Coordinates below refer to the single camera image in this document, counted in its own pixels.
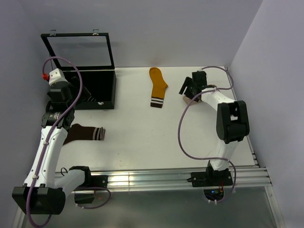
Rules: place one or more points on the beige red reindeer sock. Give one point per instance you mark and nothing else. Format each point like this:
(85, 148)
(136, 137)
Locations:
(191, 91)

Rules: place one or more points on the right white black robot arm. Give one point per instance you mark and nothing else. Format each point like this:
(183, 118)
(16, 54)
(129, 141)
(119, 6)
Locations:
(232, 126)

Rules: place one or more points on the black glass-lid display box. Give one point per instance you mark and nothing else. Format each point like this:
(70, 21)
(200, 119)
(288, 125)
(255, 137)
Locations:
(91, 54)

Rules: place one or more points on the black white striped ankle sock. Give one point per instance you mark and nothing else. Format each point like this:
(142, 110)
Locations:
(91, 99)

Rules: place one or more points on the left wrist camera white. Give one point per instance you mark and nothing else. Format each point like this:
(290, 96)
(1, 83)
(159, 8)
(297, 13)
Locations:
(54, 76)

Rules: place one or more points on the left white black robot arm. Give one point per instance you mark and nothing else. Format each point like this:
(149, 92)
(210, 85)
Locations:
(41, 193)

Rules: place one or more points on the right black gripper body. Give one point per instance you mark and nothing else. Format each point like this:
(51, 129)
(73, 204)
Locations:
(190, 91)

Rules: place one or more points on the brown pink striped sock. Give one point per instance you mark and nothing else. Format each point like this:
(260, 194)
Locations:
(78, 132)

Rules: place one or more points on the mustard yellow striped sock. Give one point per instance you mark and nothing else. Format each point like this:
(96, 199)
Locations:
(158, 87)

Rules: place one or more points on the aluminium mounting rail frame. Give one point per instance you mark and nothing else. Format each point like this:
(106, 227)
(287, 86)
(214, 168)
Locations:
(146, 148)

